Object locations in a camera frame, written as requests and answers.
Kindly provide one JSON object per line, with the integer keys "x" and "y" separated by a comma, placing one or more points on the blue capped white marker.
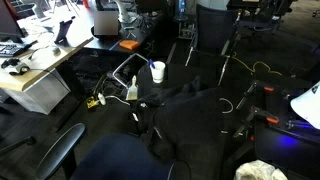
{"x": 151, "y": 63}

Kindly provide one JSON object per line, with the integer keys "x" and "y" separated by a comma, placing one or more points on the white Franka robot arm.
{"x": 308, "y": 103}

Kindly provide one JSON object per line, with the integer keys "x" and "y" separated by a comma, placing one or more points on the white paper cup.
{"x": 158, "y": 73}

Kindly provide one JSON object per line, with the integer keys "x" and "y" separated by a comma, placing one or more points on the black cloth jacket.
{"x": 186, "y": 123}

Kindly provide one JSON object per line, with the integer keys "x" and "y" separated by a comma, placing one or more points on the orange flat pad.
{"x": 129, "y": 44}

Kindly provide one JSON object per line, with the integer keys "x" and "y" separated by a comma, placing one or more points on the white plug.
{"x": 101, "y": 99}

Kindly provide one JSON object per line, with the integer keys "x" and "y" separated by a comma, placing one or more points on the yellow power connector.
{"x": 92, "y": 102}

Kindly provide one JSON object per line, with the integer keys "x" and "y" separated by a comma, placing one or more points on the black desk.
{"x": 110, "y": 41}

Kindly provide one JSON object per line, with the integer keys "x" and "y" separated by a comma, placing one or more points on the black chrome cantilever chair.
{"x": 90, "y": 70}

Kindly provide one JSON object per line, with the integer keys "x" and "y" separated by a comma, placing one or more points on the blue office chair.
{"x": 120, "y": 156}

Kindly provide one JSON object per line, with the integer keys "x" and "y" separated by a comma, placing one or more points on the blue bottle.
{"x": 181, "y": 8}

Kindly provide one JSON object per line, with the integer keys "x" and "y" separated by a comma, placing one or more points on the white curved stand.
{"x": 123, "y": 11}

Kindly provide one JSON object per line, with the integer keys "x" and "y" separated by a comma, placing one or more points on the black orange bar clamp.
{"x": 268, "y": 89}
{"x": 272, "y": 120}

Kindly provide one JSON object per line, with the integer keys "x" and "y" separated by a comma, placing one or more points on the black tablet stand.
{"x": 62, "y": 31}

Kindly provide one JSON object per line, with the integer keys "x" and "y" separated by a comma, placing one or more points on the red small object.
{"x": 86, "y": 3}

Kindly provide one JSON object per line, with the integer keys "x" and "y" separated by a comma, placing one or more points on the light wooden desk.
{"x": 40, "y": 66}

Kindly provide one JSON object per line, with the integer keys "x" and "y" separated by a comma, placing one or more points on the white crumpled cloth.
{"x": 256, "y": 170}

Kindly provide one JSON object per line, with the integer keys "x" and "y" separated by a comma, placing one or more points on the black office chair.
{"x": 263, "y": 13}

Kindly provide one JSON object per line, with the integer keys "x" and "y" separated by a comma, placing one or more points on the black white desk gadget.
{"x": 19, "y": 69}

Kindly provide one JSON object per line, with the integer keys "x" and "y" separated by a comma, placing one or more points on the small black desk device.
{"x": 9, "y": 62}

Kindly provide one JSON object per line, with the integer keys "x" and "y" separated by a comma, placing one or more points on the black pole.
{"x": 16, "y": 145}

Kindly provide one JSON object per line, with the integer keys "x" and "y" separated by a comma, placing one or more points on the black keyboard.
{"x": 9, "y": 50}

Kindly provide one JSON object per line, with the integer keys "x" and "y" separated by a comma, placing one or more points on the black computer monitor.
{"x": 8, "y": 20}

